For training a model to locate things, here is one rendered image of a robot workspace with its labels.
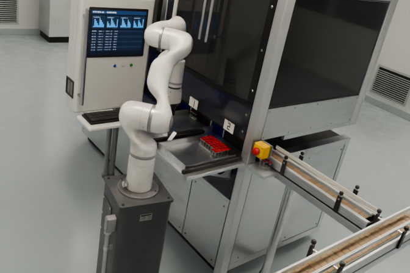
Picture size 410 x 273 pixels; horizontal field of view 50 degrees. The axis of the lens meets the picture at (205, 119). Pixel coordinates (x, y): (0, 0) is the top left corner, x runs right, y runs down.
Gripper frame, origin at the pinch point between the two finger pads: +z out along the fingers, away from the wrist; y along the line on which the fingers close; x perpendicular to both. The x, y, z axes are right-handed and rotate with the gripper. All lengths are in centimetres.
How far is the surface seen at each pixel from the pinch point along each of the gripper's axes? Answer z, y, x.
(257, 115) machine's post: -15, -23, 47
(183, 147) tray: 13.7, 1.0, 19.5
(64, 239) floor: 100, 46, -33
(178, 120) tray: 12.3, -14.5, -11.5
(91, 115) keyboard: 17, 30, -42
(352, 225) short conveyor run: 18, -37, 108
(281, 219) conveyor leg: 42, -40, 66
